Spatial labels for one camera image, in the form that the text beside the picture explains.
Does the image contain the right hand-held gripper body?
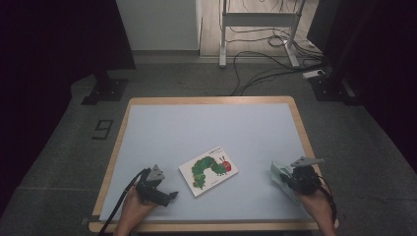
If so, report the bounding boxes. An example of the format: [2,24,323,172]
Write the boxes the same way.
[288,155,326,197]

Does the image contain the caterpillar picture book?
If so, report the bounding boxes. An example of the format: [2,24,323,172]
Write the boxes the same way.
[178,146,240,198]

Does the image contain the person's left hand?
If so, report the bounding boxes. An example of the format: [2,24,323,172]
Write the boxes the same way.
[116,187,158,232]

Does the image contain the light green cloth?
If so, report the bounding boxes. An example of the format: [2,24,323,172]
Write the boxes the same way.
[269,159,302,205]

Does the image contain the black stand base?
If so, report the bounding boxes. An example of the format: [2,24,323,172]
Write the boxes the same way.
[309,73,362,106]
[81,70,130,106]

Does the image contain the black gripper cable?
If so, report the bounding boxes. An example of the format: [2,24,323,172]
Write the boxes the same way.
[97,167,148,236]
[314,176,338,225]

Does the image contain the white metal desk frame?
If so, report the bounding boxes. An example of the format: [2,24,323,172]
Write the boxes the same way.
[218,0,308,69]

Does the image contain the wooden table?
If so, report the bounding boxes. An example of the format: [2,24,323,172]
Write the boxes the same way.
[88,95,339,234]

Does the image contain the white partition panel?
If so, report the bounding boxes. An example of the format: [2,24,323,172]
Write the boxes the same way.
[115,0,203,52]

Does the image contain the person's right hand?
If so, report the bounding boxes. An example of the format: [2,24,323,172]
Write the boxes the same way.
[295,187,337,232]

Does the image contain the white power strip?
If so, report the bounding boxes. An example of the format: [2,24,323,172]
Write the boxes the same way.
[302,69,327,81]

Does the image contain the dark curtain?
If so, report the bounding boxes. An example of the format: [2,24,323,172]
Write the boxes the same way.
[0,0,137,218]
[308,0,417,175]

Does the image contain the long black floor cable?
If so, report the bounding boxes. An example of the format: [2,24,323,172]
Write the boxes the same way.
[230,50,327,97]

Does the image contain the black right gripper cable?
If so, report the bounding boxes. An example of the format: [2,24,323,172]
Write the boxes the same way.
[314,176,338,225]

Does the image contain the black tape strip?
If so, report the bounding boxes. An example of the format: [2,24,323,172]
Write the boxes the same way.
[81,215,101,226]

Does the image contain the tangled black floor cables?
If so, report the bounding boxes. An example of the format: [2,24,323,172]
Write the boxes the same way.
[225,0,325,62]

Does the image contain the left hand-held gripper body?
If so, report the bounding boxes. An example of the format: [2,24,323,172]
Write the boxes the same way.
[135,164,169,205]

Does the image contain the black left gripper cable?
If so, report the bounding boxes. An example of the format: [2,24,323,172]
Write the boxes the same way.
[97,167,148,236]

